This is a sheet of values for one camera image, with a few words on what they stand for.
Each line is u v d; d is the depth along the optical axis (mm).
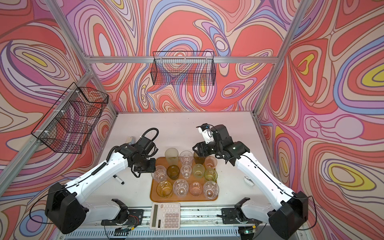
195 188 818
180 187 821
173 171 863
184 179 842
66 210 385
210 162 885
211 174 859
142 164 643
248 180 842
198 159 911
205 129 660
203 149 649
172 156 885
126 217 709
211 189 819
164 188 811
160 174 863
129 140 991
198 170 867
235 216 678
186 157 866
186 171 878
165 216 722
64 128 720
